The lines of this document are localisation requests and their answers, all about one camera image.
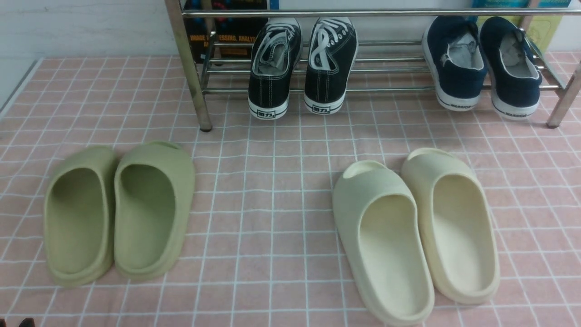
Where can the right black canvas sneaker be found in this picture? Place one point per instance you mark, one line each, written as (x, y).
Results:
(332, 52)

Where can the right cream foam slide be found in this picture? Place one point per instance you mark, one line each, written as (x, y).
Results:
(455, 225)

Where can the cream foam slide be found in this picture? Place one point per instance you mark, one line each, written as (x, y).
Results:
(377, 218)
(455, 225)

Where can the pink checkered floor cloth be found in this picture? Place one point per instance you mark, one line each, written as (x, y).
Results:
(261, 248)

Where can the black book with orange text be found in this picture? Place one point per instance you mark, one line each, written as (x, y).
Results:
(228, 30)

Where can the left cream foam slide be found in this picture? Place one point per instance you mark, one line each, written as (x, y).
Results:
(377, 218)

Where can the navy slip-on shoe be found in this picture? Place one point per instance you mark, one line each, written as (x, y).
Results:
(514, 76)
(453, 54)

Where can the right green foam slide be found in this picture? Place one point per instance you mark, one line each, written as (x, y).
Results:
(154, 185)

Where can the stainless steel shoe rack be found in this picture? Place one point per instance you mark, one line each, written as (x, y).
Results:
(212, 65)

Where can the left black canvas sneaker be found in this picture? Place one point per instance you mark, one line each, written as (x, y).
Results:
(275, 54)

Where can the teal and yellow book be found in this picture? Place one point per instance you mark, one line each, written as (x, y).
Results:
(542, 28)

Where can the black canvas sneaker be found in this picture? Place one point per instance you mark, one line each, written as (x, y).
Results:
(332, 52)
(275, 54)

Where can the green foam slide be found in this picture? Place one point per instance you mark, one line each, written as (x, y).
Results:
(79, 216)
(154, 185)

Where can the left green foam slide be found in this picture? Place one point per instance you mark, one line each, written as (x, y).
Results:
(79, 216)

